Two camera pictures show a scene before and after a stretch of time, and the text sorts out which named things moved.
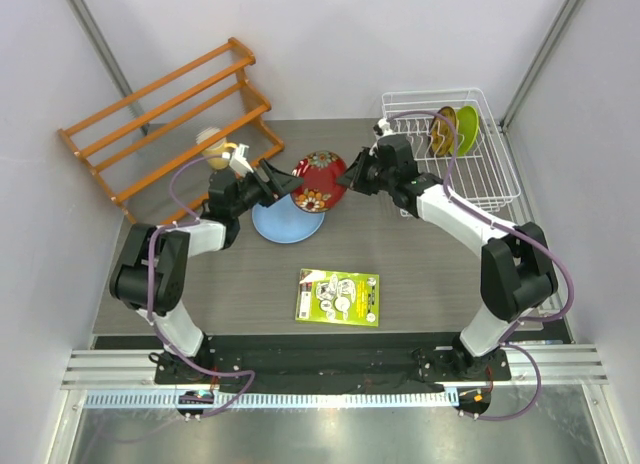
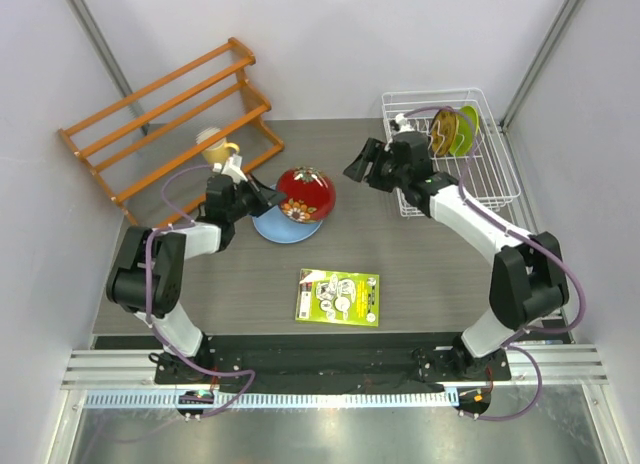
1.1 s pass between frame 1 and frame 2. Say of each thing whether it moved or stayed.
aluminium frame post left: stayed
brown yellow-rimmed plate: stayed
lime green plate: stayed
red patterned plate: moved
